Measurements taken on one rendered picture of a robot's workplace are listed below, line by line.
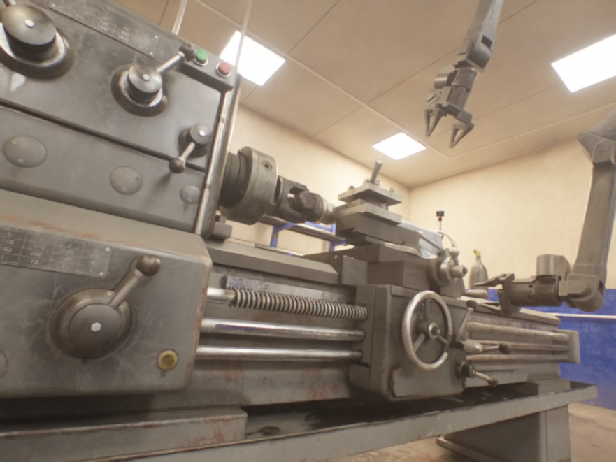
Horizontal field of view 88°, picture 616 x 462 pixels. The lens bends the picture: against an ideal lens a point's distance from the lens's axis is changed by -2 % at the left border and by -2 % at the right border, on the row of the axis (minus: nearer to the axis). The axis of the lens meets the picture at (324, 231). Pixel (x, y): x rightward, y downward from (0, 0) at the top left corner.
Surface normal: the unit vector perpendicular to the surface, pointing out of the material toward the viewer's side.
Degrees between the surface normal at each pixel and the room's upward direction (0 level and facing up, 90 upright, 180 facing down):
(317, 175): 90
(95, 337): 90
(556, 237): 90
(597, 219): 75
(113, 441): 90
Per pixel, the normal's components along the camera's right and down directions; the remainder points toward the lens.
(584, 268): -0.69, -0.49
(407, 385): 0.61, -0.14
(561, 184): -0.79, -0.23
